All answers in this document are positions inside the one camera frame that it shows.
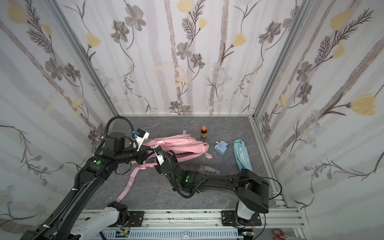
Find pink student backpack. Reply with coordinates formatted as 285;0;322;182
117;131;212;203

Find clear plastic pencil case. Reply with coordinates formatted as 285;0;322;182
198;165;220;175

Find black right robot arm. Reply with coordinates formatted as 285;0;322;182
154;146;272;229

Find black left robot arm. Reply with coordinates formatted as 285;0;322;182
21;116;149;240

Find small brown orange-capped bottle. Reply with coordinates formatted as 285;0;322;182
201;126;208;139

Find light blue ink bottle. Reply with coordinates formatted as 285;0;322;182
215;141;229;156

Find light blue cloth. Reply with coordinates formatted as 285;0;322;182
234;140;253;171

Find red scissors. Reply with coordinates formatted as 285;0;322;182
273;229;287;240

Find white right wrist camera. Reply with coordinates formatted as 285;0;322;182
154;145;167;166

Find aluminium mounting rail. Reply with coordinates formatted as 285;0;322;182
56;191;304;240

